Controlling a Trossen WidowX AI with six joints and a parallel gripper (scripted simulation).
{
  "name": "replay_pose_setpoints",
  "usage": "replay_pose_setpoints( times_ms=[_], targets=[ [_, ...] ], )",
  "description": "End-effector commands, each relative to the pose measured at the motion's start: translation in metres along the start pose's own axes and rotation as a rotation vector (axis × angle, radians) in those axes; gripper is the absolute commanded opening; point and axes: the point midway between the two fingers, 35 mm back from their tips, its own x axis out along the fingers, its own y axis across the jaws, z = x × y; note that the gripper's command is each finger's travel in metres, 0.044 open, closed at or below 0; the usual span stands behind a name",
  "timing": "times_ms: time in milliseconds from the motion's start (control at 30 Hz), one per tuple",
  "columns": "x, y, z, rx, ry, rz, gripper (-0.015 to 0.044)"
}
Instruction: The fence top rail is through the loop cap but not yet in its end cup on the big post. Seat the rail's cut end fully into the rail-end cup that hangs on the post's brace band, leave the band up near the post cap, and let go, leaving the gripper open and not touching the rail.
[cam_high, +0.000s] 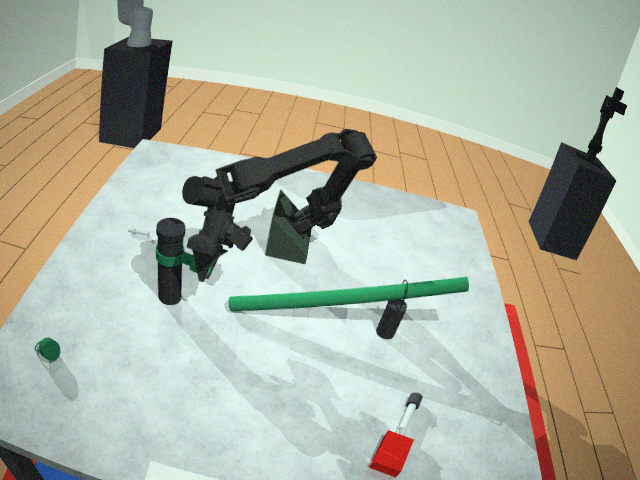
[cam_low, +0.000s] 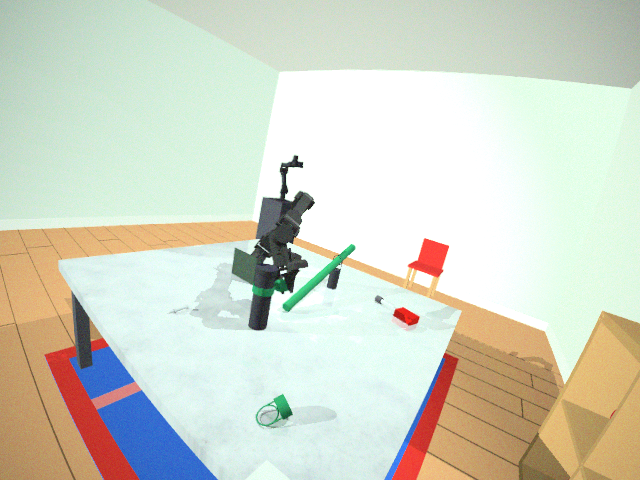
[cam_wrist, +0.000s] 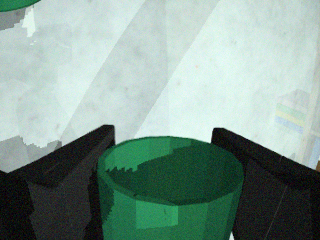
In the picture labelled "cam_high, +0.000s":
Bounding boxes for green cup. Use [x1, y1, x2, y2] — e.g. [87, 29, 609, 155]
[156, 245, 213, 277]

